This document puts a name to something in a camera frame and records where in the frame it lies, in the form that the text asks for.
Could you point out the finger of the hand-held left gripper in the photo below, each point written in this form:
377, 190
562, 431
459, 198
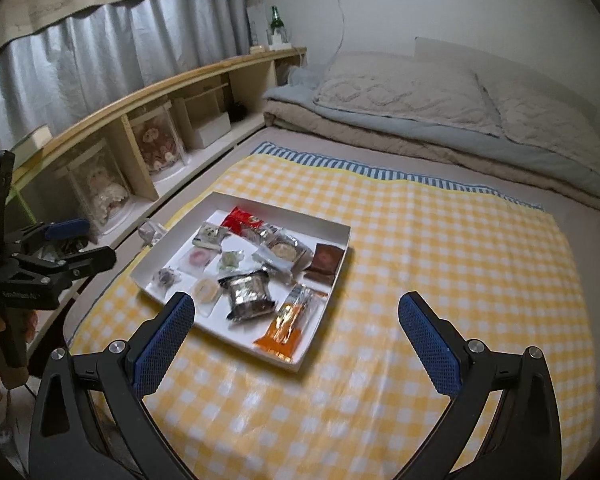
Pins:
90, 259
67, 228

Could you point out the small printed snack packet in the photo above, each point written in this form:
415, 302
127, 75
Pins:
211, 235

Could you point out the green glass bottle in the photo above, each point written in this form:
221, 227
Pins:
276, 20

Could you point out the yellow checked cloth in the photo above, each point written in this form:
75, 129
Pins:
430, 240

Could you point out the grey curtain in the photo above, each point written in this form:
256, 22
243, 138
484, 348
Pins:
105, 50

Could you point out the white shallow box tray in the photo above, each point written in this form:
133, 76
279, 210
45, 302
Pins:
207, 317

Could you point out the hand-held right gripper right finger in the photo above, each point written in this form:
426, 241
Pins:
430, 345

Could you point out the beige knitted pillow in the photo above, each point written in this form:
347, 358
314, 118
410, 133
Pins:
555, 120
405, 92

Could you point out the green white candy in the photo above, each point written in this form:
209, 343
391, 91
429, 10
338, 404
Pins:
231, 258

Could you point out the crumpled clear plastic wrapper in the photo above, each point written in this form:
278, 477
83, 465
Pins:
152, 232

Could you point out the wooden bedside shelf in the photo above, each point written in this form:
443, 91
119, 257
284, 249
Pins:
130, 95

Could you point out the white doll in clear case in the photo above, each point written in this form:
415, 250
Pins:
102, 190

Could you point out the clear brown cake packet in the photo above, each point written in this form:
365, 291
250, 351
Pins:
282, 250

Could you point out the red doll in clear case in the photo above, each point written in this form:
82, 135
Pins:
157, 142

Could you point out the book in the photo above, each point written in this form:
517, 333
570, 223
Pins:
30, 137

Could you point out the blue striped cloth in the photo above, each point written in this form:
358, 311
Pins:
330, 162

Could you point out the white storage box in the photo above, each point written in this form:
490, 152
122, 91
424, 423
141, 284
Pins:
212, 127

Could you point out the purple candy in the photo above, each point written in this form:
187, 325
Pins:
166, 276

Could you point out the red snack packet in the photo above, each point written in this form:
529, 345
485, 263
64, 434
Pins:
240, 220

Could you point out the orange snack packet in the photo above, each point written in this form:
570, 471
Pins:
287, 330

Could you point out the brown snack packet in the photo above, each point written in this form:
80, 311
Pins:
325, 261

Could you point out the black silver snack packet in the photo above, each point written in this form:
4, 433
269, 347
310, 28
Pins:
247, 295

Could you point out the beige folded blanket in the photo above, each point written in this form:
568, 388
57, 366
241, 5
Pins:
380, 145

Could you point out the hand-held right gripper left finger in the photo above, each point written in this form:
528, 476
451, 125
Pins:
165, 340

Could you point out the grey blue duvet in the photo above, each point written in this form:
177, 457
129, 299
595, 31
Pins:
290, 92

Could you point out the small black object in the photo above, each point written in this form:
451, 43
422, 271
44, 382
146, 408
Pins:
238, 111

